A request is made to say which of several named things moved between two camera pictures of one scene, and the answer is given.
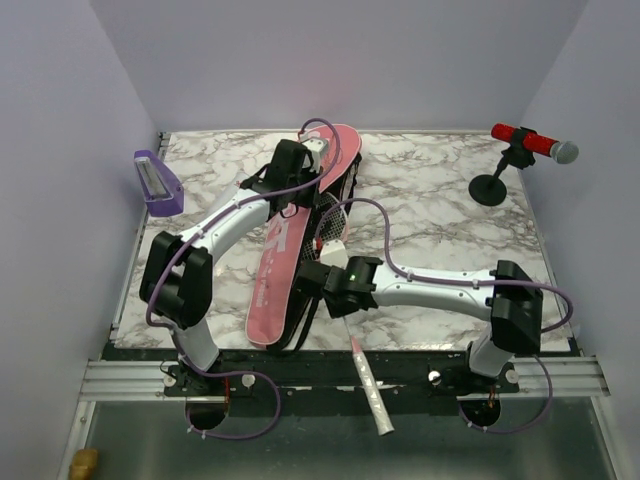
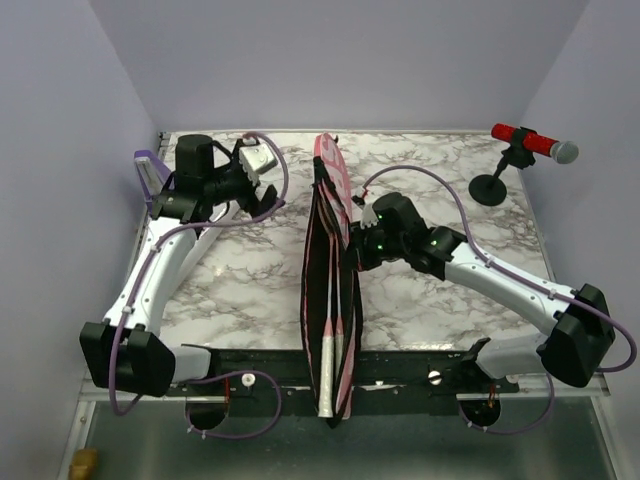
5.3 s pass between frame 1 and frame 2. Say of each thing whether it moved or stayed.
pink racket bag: moved
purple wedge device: stayed
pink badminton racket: moved
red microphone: stayed
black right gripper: moved
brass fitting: stayed
